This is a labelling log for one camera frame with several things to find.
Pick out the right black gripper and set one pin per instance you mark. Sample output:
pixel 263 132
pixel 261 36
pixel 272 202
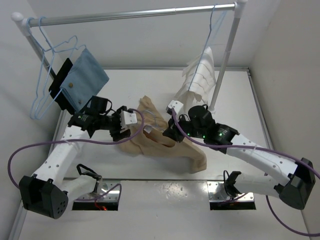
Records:
pixel 172 131

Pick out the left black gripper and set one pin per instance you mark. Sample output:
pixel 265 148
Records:
pixel 115 133

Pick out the beige t shirt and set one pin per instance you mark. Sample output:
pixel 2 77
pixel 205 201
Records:
pixel 151 142

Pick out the blue wire hanger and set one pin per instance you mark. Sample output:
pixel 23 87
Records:
pixel 155 124

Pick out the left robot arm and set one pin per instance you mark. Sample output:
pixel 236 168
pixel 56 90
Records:
pixel 46 192

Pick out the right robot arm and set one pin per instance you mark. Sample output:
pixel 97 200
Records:
pixel 289 179

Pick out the white cloth on hanger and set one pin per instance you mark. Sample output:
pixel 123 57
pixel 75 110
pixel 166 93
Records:
pixel 199 79

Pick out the empty blue hanger left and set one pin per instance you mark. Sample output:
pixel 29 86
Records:
pixel 48 54

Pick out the blue hanger with denim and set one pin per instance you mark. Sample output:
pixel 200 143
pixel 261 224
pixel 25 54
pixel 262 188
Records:
pixel 48 87

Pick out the blue hanger with white cloth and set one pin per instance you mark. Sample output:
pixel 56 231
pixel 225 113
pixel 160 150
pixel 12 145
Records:
pixel 214 28

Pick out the blue denim cloth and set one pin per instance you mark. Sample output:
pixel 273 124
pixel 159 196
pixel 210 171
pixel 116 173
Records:
pixel 84 80

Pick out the black cloth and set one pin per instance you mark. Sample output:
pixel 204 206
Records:
pixel 54 89

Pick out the metal clothes rack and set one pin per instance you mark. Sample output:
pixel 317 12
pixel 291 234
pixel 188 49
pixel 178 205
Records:
pixel 238 8

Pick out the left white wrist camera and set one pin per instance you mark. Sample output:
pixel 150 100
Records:
pixel 128 119

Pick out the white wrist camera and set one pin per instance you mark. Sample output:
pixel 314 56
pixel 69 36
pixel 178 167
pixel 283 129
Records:
pixel 128 119
pixel 175 105

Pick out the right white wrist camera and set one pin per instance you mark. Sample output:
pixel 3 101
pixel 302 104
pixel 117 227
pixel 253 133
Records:
pixel 175 105

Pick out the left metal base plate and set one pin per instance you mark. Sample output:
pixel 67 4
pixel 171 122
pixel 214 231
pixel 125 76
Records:
pixel 109 191

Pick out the metal base plate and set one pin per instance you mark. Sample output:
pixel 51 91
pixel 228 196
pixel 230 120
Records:
pixel 109 191
pixel 218 195

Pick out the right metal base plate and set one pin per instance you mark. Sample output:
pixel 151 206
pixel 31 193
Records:
pixel 218 195

